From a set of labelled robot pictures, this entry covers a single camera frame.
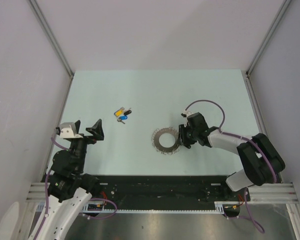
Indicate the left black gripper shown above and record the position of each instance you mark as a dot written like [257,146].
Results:
[97,132]

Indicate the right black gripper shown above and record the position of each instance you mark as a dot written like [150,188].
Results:
[183,139]

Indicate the metal disc with keyrings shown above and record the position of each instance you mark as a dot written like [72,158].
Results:
[164,140]

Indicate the yellow tag key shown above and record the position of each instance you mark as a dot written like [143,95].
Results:
[119,112]

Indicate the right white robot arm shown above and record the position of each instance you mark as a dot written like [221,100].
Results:
[260,160]

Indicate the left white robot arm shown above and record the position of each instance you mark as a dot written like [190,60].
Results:
[66,187]

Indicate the blue tag key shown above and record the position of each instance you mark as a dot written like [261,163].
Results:
[122,118]

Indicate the black tag key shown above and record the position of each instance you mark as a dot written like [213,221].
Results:
[127,112]

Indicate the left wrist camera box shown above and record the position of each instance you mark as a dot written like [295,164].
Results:
[66,131]

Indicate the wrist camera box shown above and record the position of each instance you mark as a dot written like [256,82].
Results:
[66,131]
[186,113]

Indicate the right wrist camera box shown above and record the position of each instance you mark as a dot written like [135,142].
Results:
[186,113]

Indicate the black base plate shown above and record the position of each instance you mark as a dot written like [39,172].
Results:
[164,192]

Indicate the white slotted cable duct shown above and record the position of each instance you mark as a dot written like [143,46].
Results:
[92,209]

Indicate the left aluminium frame post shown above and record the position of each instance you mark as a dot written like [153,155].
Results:
[38,13]

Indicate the aluminium frame post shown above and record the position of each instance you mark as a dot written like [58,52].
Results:
[38,13]
[284,7]

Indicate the aluminium front rail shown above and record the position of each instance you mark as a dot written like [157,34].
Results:
[279,193]

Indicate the right aluminium frame post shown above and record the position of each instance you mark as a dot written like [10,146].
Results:
[284,7]

